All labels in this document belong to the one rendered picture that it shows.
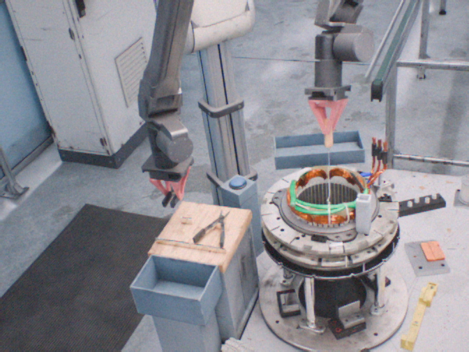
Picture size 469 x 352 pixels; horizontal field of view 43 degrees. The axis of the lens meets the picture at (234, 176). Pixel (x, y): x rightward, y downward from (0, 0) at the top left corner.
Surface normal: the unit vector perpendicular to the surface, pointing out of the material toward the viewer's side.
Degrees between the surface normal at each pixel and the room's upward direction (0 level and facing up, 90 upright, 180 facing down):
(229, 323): 90
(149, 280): 90
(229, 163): 90
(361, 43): 76
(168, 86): 116
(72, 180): 0
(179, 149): 90
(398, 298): 0
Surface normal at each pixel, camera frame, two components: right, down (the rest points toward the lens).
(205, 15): 0.51, 0.44
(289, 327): -0.12, -0.81
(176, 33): 0.45, 0.78
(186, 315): -0.34, 0.58
